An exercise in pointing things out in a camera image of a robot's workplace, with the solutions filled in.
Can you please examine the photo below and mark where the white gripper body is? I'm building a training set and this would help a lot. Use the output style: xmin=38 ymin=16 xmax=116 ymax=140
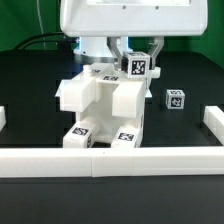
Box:
xmin=60 ymin=0 xmax=208 ymax=37

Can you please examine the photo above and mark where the white tagged cube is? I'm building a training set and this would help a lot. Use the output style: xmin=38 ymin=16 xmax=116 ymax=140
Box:
xmin=122 ymin=52 xmax=150 ymax=78
xmin=166 ymin=89 xmax=185 ymax=109

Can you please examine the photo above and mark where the white chair seat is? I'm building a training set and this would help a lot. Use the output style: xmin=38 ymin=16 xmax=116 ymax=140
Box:
xmin=76 ymin=81 xmax=145 ymax=144

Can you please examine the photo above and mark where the white U-shaped obstacle fence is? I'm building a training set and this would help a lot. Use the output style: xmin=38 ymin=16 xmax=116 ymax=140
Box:
xmin=0 ymin=106 xmax=224 ymax=179

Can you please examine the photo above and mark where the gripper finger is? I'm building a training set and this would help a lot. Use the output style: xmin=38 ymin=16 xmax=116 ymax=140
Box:
xmin=107 ymin=37 xmax=128 ymax=70
xmin=148 ymin=36 xmax=164 ymax=70

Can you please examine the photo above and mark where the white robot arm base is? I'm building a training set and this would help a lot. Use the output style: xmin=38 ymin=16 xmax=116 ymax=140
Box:
xmin=73 ymin=37 xmax=115 ymax=64

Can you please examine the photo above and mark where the black cable bundle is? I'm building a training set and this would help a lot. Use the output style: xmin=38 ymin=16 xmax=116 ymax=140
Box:
xmin=13 ymin=31 xmax=78 ymax=52

